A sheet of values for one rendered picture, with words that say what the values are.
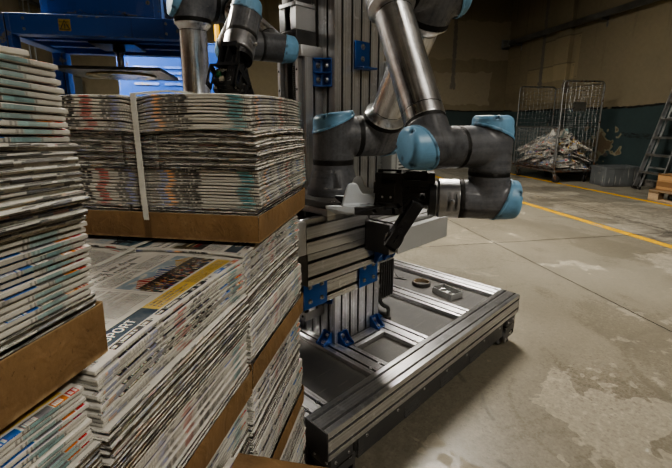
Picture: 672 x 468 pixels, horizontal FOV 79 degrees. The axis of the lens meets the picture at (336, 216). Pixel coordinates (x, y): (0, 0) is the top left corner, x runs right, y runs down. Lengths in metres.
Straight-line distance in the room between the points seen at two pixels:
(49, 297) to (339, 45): 1.18
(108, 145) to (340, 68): 0.84
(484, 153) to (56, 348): 0.65
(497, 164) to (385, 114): 0.43
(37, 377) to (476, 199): 0.67
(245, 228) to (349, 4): 0.97
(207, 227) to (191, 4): 0.95
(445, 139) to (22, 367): 0.61
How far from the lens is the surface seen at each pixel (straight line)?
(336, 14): 1.40
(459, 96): 11.13
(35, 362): 0.34
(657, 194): 6.91
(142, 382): 0.45
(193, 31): 1.50
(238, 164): 0.63
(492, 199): 0.80
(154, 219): 0.71
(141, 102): 0.70
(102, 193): 0.76
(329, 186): 1.12
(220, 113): 0.64
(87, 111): 0.76
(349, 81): 1.41
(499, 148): 0.78
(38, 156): 0.33
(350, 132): 1.13
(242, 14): 1.08
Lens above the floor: 1.02
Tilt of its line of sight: 13 degrees down
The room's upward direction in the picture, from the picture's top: straight up
